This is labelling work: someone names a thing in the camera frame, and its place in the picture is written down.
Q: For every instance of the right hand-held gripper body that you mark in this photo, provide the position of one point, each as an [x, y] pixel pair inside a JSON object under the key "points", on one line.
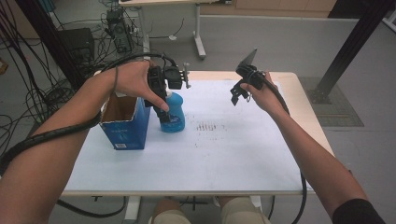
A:
{"points": [[250, 71]]}

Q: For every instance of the person's right hand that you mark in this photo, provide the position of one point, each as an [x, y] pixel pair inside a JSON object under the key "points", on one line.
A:
{"points": [[266, 96]]}

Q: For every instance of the person's left hand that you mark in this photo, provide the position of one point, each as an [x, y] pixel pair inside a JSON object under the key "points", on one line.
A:
{"points": [[134, 79]]}

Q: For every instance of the black box device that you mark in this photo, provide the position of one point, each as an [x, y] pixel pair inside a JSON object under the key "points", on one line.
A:
{"points": [[77, 43]]}

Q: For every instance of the blue cardboard box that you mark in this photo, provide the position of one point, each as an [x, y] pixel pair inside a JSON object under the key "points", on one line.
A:
{"points": [[127, 133]]}

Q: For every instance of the person's left leg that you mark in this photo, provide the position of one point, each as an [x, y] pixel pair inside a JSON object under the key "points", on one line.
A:
{"points": [[169, 214]]}

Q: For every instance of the black computer tower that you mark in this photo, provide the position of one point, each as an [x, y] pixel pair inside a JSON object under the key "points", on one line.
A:
{"points": [[120, 31]]}

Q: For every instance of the white table leg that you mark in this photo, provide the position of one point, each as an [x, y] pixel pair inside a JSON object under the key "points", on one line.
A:
{"points": [[132, 210]]}

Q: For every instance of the dark floor mat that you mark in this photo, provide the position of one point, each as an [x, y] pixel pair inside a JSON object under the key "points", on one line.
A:
{"points": [[336, 105]]}

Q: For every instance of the blue plastic bottle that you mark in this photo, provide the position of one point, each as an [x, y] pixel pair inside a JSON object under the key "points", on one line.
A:
{"points": [[176, 112]]}

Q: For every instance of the black sleeve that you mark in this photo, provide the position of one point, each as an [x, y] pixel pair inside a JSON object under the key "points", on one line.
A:
{"points": [[358, 213]]}

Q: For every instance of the person's right leg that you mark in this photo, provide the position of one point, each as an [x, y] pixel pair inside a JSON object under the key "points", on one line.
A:
{"points": [[243, 211]]}

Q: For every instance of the person's leg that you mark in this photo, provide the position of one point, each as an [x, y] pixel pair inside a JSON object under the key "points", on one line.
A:
{"points": [[169, 214], [243, 211]]}

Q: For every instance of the white background desk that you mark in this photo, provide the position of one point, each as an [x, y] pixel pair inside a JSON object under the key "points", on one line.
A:
{"points": [[198, 31]]}

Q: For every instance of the black metal post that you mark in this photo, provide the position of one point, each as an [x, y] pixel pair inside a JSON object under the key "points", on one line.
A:
{"points": [[351, 43], [46, 31]]}

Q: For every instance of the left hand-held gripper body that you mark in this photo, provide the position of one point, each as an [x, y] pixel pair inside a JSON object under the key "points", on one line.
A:
{"points": [[172, 77]]}

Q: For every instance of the black wrist band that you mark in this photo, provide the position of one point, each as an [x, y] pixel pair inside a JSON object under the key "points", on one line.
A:
{"points": [[115, 79]]}

